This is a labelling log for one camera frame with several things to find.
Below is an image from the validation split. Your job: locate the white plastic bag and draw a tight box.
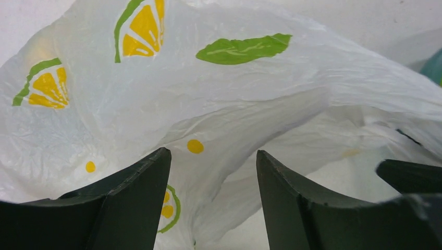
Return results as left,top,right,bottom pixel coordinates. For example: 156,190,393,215
1,1,441,249

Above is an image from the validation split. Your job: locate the teal plastic tray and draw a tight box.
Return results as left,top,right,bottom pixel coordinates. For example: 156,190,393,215
420,49,441,86

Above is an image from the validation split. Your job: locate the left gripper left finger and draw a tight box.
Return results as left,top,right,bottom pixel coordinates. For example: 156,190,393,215
1,147,171,249

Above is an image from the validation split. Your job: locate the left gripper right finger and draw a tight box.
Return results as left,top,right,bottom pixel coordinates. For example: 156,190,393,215
256,150,441,249

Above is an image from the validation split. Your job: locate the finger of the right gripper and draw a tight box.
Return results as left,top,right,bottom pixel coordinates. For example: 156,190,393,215
376,159,441,194

